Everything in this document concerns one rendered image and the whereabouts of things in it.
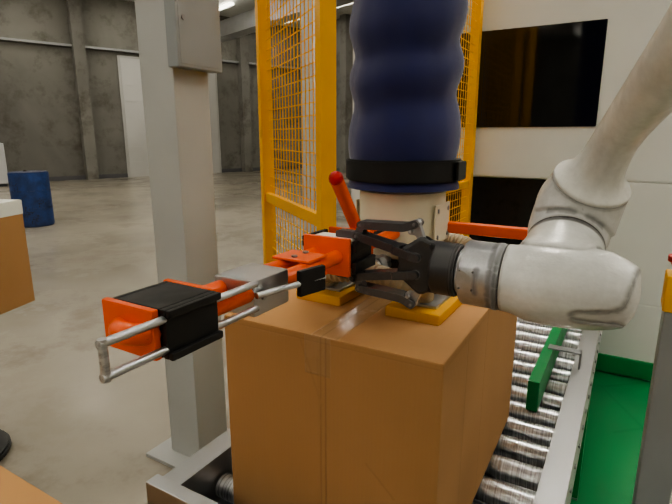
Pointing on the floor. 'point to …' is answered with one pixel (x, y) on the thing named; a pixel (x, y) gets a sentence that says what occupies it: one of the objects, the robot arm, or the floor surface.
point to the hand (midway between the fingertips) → (335, 251)
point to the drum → (33, 196)
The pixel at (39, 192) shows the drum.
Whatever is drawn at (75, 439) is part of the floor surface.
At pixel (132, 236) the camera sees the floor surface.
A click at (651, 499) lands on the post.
